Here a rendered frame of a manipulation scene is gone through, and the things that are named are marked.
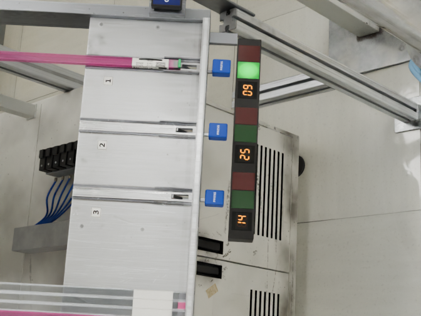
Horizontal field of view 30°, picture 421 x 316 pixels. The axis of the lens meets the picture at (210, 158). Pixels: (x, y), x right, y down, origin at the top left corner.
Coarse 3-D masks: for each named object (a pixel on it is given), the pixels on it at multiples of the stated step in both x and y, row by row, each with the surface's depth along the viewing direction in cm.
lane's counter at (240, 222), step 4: (232, 212) 125; (236, 212) 125; (240, 212) 125; (244, 212) 125; (232, 216) 124; (236, 216) 124; (240, 216) 124; (244, 216) 124; (248, 216) 124; (232, 220) 124; (236, 220) 124; (240, 220) 124; (244, 220) 124; (248, 220) 124; (232, 224) 124; (236, 224) 124; (240, 224) 124; (244, 224) 124; (248, 224) 124; (232, 228) 124; (236, 228) 124; (240, 228) 124; (244, 228) 124; (248, 228) 124
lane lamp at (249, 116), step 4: (236, 108) 129; (240, 108) 129; (244, 108) 129; (248, 108) 129; (252, 108) 129; (256, 108) 129; (236, 112) 129; (240, 112) 129; (244, 112) 129; (248, 112) 129; (252, 112) 129; (256, 112) 129; (236, 116) 129; (240, 116) 129; (244, 116) 129; (248, 116) 129; (252, 116) 129; (256, 116) 129; (236, 120) 129; (240, 120) 129; (244, 120) 129; (248, 120) 129; (252, 120) 129; (256, 120) 129; (248, 124) 128; (252, 124) 128; (256, 124) 128
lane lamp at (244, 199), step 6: (234, 192) 125; (240, 192) 125; (246, 192) 125; (252, 192) 125; (234, 198) 125; (240, 198) 125; (246, 198) 125; (252, 198) 125; (234, 204) 125; (240, 204) 125; (246, 204) 125; (252, 204) 125
